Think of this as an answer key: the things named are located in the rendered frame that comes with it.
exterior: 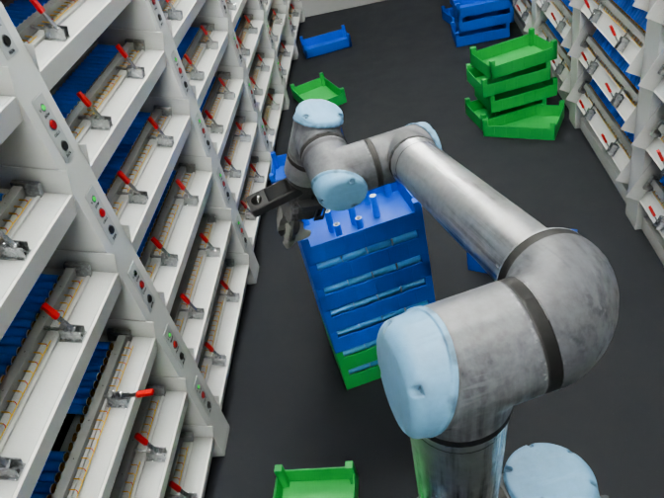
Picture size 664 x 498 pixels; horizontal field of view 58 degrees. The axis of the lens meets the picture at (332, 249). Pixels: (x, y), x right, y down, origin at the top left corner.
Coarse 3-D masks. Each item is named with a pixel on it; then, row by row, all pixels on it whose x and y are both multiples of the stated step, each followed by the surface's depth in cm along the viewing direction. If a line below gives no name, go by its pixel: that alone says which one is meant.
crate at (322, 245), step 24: (384, 192) 161; (408, 192) 150; (336, 216) 157; (384, 216) 153; (408, 216) 144; (312, 240) 152; (336, 240) 142; (360, 240) 144; (384, 240) 146; (312, 264) 145
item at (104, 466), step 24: (144, 336) 135; (144, 360) 130; (120, 384) 125; (144, 384) 129; (120, 408) 121; (72, 432) 116; (120, 432) 117; (96, 456) 112; (120, 456) 116; (96, 480) 109
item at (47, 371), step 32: (64, 256) 121; (96, 256) 121; (64, 288) 116; (96, 288) 120; (32, 320) 109; (64, 320) 107; (96, 320) 113; (0, 352) 104; (32, 352) 104; (64, 352) 107; (0, 384) 98; (32, 384) 100; (64, 384) 101; (0, 416) 95; (32, 416) 96; (64, 416) 101; (0, 448) 91; (32, 448) 92; (0, 480) 88; (32, 480) 91
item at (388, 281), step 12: (420, 264) 153; (384, 276) 153; (396, 276) 154; (408, 276) 155; (420, 276) 156; (348, 288) 152; (360, 288) 153; (372, 288) 154; (384, 288) 155; (324, 300) 152; (336, 300) 153; (348, 300) 154
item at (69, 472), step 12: (120, 336) 132; (120, 348) 129; (108, 360) 127; (120, 360) 129; (108, 372) 124; (108, 384) 123; (96, 396) 120; (96, 408) 117; (84, 420) 115; (96, 420) 117; (84, 432) 113; (84, 444) 112; (96, 444) 113; (72, 456) 109; (72, 468) 107; (84, 468) 109; (60, 480) 106; (72, 480) 107; (60, 492) 104
